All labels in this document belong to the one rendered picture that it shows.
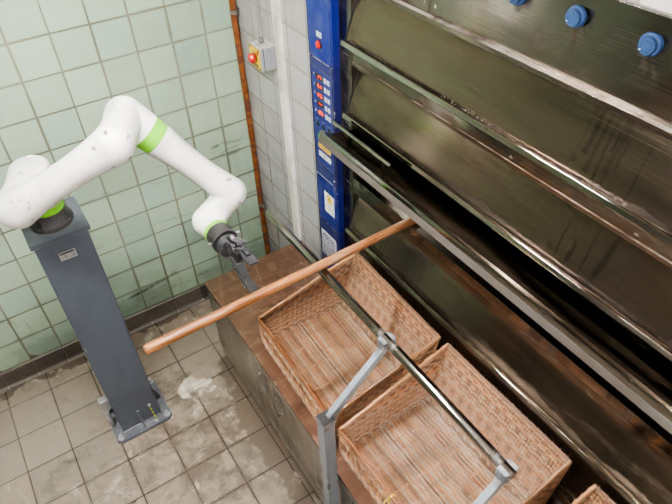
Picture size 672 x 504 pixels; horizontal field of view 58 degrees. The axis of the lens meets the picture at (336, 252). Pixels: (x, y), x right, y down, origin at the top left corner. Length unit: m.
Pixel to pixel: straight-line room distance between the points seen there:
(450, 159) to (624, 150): 0.57
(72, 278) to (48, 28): 0.94
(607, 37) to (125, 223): 2.35
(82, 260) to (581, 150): 1.71
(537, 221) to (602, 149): 0.29
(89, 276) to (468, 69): 1.54
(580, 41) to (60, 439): 2.74
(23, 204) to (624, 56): 1.65
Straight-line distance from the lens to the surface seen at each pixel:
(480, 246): 1.71
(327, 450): 1.98
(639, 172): 1.39
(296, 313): 2.52
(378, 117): 2.03
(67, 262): 2.36
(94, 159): 1.88
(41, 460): 3.22
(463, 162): 1.77
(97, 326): 2.59
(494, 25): 1.57
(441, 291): 2.12
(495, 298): 1.90
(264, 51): 2.57
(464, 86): 1.66
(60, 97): 2.74
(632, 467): 1.87
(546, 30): 1.47
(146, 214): 3.11
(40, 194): 2.01
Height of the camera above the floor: 2.53
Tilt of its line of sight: 42 degrees down
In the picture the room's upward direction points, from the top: 2 degrees counter-clockwise
